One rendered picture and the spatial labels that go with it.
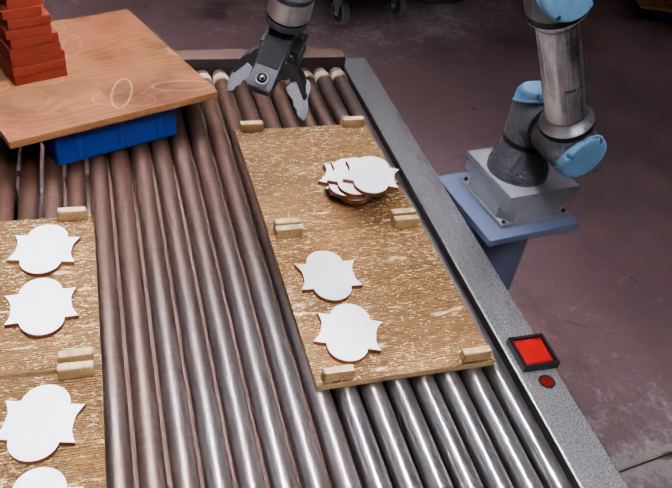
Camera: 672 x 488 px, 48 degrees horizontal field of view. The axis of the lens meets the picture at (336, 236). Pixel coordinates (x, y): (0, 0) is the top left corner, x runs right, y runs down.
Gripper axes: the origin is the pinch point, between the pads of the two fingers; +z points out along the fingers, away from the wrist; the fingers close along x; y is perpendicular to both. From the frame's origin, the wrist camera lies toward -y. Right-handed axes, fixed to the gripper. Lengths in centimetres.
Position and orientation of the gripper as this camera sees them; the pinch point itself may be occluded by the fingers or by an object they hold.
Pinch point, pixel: (264, 108)
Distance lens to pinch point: 143.5
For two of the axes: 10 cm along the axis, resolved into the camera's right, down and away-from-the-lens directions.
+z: -2.3, 5.9, 7.7
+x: -9.3, -3.7, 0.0
